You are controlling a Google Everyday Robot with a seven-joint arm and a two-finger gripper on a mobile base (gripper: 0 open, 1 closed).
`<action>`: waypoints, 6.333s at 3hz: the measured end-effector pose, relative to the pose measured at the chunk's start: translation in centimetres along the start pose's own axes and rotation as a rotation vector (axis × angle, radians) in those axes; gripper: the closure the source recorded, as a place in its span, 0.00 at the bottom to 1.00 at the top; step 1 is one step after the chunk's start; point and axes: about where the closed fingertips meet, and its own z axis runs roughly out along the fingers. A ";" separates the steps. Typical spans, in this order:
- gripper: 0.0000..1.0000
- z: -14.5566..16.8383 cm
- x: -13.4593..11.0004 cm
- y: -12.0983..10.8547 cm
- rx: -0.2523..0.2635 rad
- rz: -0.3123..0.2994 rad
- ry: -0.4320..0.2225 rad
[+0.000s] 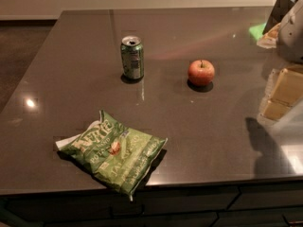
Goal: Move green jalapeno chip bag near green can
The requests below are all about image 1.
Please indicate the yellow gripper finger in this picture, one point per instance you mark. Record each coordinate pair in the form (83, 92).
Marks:
(273, 110)

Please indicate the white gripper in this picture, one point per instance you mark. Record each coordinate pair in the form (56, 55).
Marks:
(292, 35)

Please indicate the green jalapeno chip bag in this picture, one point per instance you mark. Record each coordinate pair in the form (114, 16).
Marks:
(115, 154)

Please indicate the green soda can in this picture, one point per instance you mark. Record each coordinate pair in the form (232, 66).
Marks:
(132, 55)

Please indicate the green object in background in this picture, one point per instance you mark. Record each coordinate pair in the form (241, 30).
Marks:
(256, 31)

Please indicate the red apple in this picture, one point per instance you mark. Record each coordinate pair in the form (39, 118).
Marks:
(201, 72)

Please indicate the dark box in background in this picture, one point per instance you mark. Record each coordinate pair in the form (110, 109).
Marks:
(279, 10)

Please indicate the dark cabinet drawers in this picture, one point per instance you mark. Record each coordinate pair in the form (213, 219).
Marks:
(265, 205)

